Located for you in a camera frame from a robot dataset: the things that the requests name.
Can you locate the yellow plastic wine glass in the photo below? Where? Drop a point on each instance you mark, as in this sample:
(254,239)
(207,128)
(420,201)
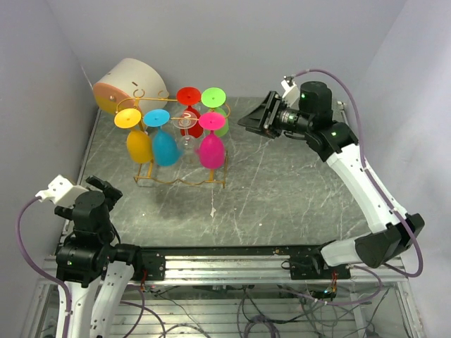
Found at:
(138,142)

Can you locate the clear wine glass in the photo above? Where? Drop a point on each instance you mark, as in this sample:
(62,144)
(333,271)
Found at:
(185,121)

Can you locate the green plastic wine glass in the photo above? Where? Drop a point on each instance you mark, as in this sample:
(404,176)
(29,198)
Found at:
(214,98)

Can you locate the pink plastic wine glass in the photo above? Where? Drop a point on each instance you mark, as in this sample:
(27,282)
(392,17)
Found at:
(211,150)

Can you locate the red plastic wine glass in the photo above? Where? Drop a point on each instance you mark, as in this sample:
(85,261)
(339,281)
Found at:
(189,96)

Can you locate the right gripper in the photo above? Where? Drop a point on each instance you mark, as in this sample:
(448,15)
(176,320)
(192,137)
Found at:
(263,120)

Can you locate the aluminium mounting rail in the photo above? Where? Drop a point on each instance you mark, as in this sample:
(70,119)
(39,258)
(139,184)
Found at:
(218,270)

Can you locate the gold wire wine glass rack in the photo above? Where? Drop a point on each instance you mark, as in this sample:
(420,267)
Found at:
(146,171)

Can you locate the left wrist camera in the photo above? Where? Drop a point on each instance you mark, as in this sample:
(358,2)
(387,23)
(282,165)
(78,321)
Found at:
(61,192)

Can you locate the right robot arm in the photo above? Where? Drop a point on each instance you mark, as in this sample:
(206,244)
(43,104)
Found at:
(305,113)

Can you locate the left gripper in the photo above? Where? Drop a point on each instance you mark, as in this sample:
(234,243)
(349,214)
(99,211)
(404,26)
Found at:
(110,194)

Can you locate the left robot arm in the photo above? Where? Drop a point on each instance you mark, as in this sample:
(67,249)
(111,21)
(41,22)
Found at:
(94,271)

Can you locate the blue plastic wine glass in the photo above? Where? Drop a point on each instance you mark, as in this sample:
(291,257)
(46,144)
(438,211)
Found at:
(164,147)

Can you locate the white cylindrical container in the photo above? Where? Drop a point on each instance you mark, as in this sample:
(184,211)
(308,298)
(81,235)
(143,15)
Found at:
(130,78)

